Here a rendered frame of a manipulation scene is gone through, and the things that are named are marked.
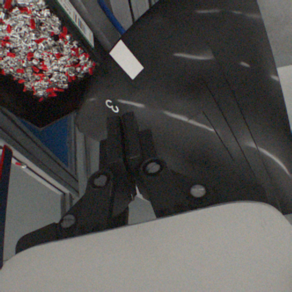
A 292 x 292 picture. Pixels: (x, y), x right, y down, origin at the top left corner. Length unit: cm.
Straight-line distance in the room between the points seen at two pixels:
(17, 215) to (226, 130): 125
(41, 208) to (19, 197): 17
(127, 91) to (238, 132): 11
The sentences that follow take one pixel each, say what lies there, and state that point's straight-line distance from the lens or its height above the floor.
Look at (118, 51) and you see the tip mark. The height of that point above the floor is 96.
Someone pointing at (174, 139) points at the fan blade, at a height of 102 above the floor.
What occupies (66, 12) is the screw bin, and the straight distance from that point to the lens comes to 31.
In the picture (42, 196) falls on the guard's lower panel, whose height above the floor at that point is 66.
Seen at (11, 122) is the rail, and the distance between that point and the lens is 53.
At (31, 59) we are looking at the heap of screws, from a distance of 37.
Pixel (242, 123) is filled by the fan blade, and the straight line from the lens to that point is 20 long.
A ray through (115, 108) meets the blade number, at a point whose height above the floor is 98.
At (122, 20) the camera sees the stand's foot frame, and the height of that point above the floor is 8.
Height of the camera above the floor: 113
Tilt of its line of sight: 31 degrees down
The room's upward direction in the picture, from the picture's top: 167 degrees clockwise
